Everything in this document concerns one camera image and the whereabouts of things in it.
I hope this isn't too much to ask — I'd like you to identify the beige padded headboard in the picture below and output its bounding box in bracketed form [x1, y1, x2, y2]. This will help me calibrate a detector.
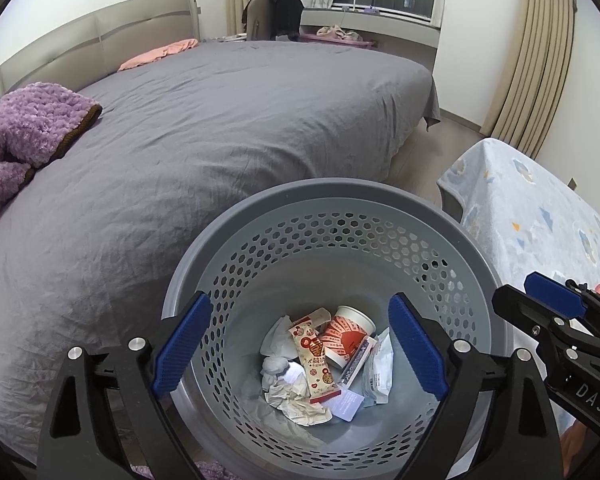
[0, 0, 201, 99]

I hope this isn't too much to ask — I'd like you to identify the red brown snack packet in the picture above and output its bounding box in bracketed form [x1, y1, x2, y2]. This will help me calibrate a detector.
[286, 306, 342, 406]

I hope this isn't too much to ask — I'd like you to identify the purple fuzzy blanket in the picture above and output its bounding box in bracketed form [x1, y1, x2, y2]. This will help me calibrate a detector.
[0, 81, 104, 242]
[130, 462, 231, 480]

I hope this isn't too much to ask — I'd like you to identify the brown chair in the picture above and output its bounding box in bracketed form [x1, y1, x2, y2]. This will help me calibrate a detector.
[244, 0, 277, 42]

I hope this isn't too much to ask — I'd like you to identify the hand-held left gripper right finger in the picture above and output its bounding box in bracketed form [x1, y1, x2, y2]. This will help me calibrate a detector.
[388, 293, 564, 480]

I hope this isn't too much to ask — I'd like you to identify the pink plastic tray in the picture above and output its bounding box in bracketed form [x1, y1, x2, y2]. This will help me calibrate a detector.
[299, 31, 379, 50]

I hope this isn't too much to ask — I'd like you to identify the pink pillow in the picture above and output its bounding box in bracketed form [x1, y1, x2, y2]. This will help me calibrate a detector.
[118, 38, 200, 72]

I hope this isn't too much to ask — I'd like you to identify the white card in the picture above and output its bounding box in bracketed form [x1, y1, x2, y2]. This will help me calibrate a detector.
[328, 387, 366, 422]

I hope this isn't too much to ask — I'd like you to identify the pink clothes pile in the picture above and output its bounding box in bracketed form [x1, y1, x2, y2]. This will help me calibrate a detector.
[315, 24, 364, 44]

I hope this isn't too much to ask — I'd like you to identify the light blue printed blanket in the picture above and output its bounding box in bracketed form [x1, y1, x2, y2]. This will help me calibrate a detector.
[437, 137, 600, 436]

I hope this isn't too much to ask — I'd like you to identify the red white paper cup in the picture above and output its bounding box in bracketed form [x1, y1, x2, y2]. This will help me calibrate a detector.
[320, 305, 376, 371]

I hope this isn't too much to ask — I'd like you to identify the bed with grey sheet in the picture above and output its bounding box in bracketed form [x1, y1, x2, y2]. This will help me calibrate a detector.
[0, 39, 442, 463]

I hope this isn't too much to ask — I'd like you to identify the grey window bench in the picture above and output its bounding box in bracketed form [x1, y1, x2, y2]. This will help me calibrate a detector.
[300, 6, 439, 52]

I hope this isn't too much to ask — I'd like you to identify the black jacket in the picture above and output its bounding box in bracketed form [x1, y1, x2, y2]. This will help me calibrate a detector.
[265, 0, 306, 42]

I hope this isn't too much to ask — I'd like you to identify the white tissue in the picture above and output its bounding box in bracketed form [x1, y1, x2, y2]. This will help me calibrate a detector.
[259, 315, 301, 386]

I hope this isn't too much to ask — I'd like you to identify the light blue packet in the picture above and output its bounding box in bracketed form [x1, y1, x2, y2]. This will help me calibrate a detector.
[360, 326, 396, 407]

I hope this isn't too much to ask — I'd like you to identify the grey perforated plastic basket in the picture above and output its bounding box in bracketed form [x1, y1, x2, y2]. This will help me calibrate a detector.
[161, 177, 505, 480]

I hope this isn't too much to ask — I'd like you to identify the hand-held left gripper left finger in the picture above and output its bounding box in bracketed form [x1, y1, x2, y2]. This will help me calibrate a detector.
[37, 290, 214, 480]

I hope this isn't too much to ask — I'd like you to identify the white paper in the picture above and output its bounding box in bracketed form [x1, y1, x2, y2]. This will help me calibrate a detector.
[264, 377, 333, 427]

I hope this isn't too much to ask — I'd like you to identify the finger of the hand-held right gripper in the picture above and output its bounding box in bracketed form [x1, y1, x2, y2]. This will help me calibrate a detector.
[491, 284, 573, 348]
[523, 272, 600, 333]

